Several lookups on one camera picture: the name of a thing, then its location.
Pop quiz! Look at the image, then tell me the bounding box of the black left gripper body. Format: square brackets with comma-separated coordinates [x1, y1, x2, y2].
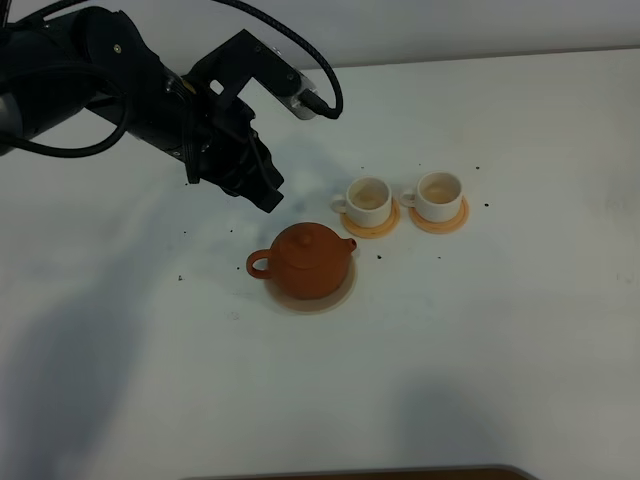
[182, 94, 275, 197]

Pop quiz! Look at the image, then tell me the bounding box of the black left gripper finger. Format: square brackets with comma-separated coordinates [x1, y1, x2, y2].
[239, 169, 284, 213]

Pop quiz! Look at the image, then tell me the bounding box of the brown clay teapot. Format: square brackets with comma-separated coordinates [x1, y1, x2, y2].
[246, 222, 357, 300]

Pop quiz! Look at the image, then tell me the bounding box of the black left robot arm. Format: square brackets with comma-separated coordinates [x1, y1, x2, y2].
[1, 4, 301, 212]

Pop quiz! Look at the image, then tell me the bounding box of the left white teacup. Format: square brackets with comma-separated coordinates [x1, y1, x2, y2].
[330, 176, 392, 227]

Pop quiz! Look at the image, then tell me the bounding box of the white teacup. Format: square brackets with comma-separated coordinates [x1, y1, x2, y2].
[400, 172, 463, 223]
[330, 176, 392, 227]

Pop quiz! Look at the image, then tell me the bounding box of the left orange wooden coaster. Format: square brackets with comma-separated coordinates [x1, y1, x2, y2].
[340, 199, 401, 239]

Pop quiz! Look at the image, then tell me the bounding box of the orange wooden coaster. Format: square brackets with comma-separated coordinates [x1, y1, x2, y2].
[408, 197, 470, 235]
[340, 199, 401, 239]

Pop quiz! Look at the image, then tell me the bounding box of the large beige round coaster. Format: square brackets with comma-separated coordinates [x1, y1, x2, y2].
[264, 259, 358, 315]

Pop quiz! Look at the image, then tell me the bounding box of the right white teacup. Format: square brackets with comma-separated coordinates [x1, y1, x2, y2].
[400, 172, 463, 223]

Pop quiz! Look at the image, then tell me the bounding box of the right orange wooden coaster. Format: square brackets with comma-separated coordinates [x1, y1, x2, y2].
[408, 197, 470, 235]

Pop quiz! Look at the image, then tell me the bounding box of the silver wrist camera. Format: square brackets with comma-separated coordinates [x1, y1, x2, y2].
[272, 44, 321, 122]

